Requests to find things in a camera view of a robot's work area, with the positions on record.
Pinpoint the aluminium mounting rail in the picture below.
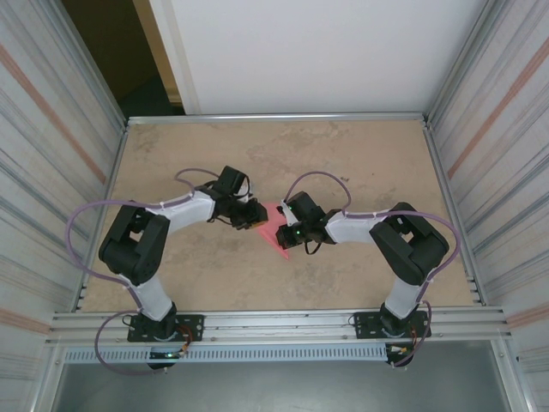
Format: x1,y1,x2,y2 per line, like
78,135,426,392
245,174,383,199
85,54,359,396
45,305,514,345

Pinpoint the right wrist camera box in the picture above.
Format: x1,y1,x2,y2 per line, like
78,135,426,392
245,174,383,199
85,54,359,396
278,201,298,227

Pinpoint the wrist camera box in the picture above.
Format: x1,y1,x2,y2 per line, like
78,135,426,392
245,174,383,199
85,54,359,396
238,178,257,203
278,201,298,227

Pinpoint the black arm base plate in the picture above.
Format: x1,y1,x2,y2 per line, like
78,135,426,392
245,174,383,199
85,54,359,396
353,311,431,340
127,314,205,343

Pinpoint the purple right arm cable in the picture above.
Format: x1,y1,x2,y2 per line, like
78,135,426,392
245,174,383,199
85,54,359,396
282,170,462,370

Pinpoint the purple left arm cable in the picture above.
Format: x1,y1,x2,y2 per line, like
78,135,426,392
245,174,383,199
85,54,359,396
63,167,224,377

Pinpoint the grey slotted cable duct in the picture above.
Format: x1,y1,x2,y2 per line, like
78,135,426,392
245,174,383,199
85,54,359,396
63,345,389,364

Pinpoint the aluminium table edge rail long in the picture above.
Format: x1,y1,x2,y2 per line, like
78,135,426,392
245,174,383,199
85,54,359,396
126,112,430,126

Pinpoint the white door frame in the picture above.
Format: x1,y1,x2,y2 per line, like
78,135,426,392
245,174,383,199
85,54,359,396
148,0,202,116

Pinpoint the pink cloth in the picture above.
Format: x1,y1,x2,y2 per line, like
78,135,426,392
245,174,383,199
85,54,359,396
256,202,293,262

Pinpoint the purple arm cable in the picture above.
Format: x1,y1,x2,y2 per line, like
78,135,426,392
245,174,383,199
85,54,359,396
282,170,462,370
63,167,224,377

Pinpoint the black base controller box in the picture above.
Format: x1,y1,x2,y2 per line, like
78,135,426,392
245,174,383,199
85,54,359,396
147,349,185,373
384,344,416,370

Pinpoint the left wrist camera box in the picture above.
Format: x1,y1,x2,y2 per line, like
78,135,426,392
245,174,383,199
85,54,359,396
238,178,257,203

